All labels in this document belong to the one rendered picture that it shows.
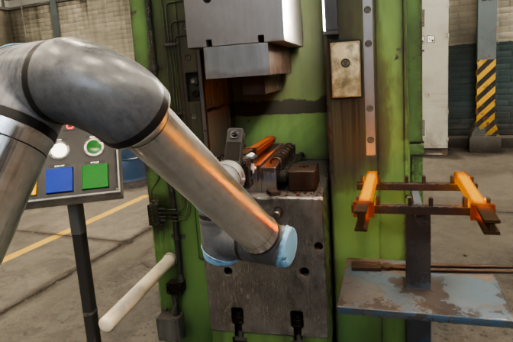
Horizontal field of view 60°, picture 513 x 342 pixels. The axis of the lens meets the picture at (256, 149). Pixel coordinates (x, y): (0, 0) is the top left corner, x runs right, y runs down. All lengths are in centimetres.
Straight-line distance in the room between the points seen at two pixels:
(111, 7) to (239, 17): 804
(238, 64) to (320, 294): 73
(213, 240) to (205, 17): 68
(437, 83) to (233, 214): 581
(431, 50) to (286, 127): 481
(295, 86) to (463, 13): 551
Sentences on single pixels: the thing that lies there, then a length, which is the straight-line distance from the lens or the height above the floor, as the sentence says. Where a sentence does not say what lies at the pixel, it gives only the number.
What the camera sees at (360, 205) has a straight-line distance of 101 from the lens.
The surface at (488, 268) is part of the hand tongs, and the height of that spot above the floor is 70.
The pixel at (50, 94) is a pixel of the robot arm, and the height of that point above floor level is 127.
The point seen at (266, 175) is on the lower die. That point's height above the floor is 97.
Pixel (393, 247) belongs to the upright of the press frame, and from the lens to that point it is 158.
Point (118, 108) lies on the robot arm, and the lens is 59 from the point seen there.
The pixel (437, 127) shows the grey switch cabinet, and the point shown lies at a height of 40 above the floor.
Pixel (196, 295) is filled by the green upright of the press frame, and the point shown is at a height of 48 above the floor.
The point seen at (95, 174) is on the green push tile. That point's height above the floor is 101.
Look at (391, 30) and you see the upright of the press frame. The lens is 147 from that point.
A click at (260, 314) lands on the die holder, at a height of 54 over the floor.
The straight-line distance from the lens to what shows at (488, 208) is 104.
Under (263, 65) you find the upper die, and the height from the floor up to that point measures 130.
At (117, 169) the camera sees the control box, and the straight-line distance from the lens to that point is 142.
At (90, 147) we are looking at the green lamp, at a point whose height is 109.
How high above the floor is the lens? 128
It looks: 10 degrees down
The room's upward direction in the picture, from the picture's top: 4 degrees counter-clockwise
